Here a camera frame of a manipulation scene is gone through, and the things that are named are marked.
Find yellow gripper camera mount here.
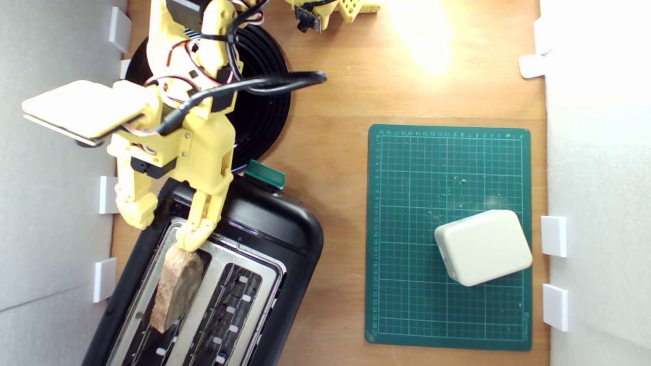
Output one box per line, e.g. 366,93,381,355
21,79,153,149

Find brown bread slice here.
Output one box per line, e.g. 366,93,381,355
149,244,205,334

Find green cutting mat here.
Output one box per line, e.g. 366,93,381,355
365,124,533,351

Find green toaster lever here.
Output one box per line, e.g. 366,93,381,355
244,159,286,190

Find black plate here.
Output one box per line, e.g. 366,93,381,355
125,23,292,173

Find yellow perforated bracket with camera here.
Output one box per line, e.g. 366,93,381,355
285,0,382,34

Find white block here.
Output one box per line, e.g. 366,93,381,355
434,209,534,288

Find black two-slot toaster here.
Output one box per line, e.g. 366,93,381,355
81,173,325,366

